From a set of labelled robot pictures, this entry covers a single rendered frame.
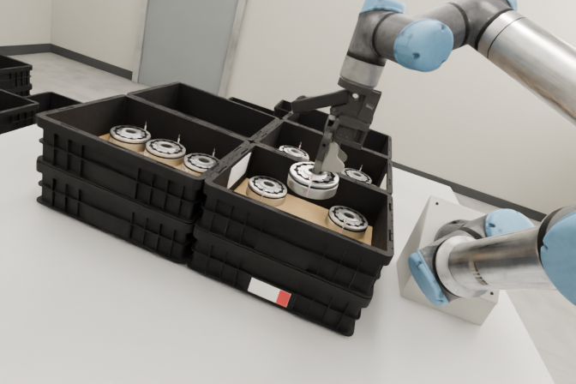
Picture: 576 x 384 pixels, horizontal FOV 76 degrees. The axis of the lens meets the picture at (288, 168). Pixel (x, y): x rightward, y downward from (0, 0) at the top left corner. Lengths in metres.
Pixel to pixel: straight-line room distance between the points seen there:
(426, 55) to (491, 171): 3.79
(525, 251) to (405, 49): 0.33
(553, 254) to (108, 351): 0.66
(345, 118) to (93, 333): 0.59
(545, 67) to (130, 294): 0.80
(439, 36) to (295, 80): 3.42
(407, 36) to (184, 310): 0.64
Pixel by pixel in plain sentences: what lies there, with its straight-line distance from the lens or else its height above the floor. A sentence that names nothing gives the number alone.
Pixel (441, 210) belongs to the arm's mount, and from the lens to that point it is 1.08.
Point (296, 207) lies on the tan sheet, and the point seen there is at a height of 0.83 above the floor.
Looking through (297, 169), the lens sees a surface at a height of 1.00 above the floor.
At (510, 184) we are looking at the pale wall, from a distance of 4.48.
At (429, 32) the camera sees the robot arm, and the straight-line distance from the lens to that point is 0.60.
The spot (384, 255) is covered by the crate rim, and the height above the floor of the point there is 0.93.
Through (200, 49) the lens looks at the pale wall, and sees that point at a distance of 4.22.
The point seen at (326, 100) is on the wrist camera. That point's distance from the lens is 0.73.
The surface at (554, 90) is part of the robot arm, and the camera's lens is 0.63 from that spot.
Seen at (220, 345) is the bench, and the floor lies 0.70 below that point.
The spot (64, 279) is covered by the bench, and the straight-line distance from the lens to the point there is 0.86.
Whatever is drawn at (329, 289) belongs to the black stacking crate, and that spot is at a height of 0.81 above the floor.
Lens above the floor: 1.29
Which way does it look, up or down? 23 degrees down
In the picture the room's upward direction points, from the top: 18 degrees clockwise
